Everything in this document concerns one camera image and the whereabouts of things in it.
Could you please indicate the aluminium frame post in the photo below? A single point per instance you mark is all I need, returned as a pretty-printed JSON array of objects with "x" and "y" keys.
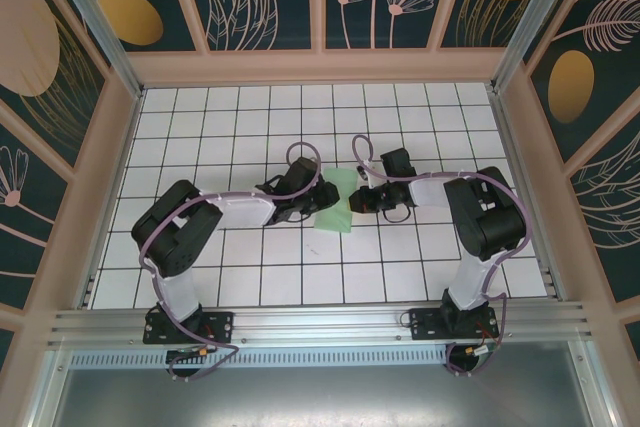
[
  {"x": 537, "y": 22},
  {"x": 92, "y": 22}
]

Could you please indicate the grey metal sheet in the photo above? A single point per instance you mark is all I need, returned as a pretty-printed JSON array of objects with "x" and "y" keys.
[{"x": 320, "y": 397}]

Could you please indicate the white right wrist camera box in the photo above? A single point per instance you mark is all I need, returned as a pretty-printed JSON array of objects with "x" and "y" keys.
[{"x": 367, "y": 174}]

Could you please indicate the aluminium mounting rail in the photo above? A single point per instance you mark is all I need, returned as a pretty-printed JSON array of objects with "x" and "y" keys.
[{"x": 320, "y": 327}]

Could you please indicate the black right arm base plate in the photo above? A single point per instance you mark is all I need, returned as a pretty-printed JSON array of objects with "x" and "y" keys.
[{"x": 425, "y": 327}]

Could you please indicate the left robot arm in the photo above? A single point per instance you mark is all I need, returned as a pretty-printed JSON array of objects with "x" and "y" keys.
[{"x": 240, "y": 209}]

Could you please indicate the green paper sheet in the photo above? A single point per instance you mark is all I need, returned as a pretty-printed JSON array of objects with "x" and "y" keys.
[{"x": 335, "y": 219}]

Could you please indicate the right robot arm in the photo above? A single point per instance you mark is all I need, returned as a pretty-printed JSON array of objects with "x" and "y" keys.
[{"x": 470, "y": 277}]

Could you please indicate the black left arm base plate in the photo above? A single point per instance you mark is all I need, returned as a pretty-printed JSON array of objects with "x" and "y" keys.
[{"x": 220, "y": 327}]

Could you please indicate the aluminium table side rail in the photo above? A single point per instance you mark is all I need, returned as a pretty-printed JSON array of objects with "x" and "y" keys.
[
  {"x": 511, "y": 147},
  {"x": 91, "y": 281}
]

